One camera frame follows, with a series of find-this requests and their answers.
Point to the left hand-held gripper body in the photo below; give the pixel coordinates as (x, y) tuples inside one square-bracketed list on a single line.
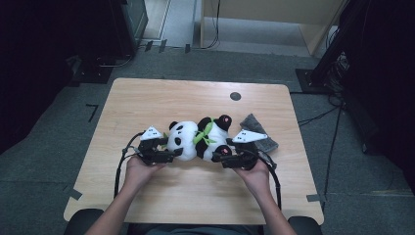
[(151, 150)]

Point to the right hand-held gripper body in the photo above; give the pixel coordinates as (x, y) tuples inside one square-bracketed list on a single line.
[(244, 156)]

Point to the panda plush toy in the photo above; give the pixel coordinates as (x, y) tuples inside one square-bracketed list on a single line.
[(189, 140)]

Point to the grey fluffy cloth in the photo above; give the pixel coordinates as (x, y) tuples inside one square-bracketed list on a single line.
[(254, 125)]

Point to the person's right hand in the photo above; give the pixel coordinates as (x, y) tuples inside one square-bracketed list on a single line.
[(256, 178)]

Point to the person's left hand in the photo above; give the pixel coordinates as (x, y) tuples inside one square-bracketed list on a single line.
[(140, 174)]

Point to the round grey table grommet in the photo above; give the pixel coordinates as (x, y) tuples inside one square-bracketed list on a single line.
[(235, 96)]

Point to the grey tape piece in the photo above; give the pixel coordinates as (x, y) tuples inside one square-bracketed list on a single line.
[(313, 197), (72, 192)]

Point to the black chair armrest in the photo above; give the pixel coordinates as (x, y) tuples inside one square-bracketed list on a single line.
[(81, 223), (306, 226)]

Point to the black equipment cabinet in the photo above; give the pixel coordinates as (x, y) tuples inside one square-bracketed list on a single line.
[(130, 26)]

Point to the black metal stand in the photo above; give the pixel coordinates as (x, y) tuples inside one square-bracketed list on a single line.
[(326, 65)]

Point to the light wooden cabinet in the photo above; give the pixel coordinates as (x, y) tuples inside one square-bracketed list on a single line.
[(261, 9)]

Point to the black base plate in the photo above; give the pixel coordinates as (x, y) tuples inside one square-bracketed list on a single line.
[(91, 75)]

